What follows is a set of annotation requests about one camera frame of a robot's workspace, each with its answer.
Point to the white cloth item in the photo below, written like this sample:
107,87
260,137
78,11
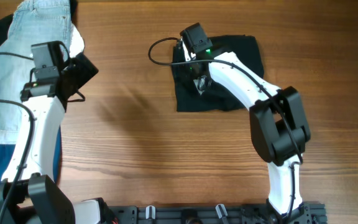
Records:
77,44

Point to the black shorts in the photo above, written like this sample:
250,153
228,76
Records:
219,96

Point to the light blue denim shorts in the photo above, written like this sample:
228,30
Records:
34,22

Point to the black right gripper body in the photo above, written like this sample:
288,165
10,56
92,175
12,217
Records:
202,83

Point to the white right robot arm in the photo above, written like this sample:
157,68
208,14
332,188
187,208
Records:
278,125

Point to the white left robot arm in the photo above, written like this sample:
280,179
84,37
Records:
28,192

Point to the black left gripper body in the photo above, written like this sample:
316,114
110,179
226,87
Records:
81,73

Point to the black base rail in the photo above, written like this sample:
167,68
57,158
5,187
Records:
307,213

